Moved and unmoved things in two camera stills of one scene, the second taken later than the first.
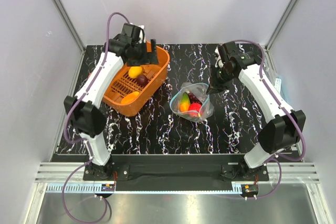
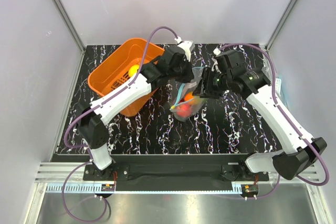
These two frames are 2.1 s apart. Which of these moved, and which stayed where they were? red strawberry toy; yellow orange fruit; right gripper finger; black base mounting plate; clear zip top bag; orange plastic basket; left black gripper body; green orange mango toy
Moved: left black gripper body; green orange mango toy; right gripper finger; orange plastic basket; red strawberry toy; clear zip top bag
Stayed: black base mounting plate; yellow orange fruit
